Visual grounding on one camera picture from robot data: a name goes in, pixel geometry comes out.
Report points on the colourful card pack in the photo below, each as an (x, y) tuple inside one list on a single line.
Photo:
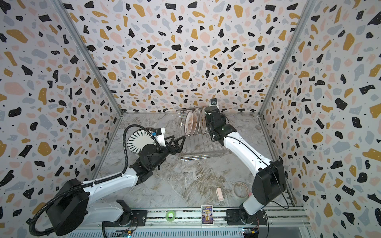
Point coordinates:
[(207, 215)]

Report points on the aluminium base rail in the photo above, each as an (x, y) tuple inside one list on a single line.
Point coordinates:
[(281, 223)]

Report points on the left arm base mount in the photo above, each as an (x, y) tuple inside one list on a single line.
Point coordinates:
[(136, 218)]

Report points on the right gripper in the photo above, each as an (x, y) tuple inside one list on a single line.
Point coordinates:
[(207, 121)]

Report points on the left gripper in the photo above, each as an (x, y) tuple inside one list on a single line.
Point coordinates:
[(175, 141)]

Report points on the black white striped plate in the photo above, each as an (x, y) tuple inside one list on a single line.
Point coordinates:
[(138, 140)]

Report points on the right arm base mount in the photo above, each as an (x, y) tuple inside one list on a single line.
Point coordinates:
[(241, 217)]

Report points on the wire dish rack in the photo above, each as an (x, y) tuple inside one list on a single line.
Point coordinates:
[(199, 146)]

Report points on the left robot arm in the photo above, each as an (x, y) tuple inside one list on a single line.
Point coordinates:
[(76, 203)]

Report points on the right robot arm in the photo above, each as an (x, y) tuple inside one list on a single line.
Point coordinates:
[(269, 176)]

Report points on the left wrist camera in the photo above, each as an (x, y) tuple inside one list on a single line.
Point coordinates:
[(159, 136)]

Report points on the pink eraser block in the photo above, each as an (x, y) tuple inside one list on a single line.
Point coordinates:
[(219, 194)]

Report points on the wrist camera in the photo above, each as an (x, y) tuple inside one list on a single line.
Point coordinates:
[(213, 102), (159, 136)]

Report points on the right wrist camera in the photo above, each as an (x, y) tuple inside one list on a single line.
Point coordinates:
[(213, 102)]

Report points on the green tape roll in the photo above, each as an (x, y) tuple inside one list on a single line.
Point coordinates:
[(170, 216)]

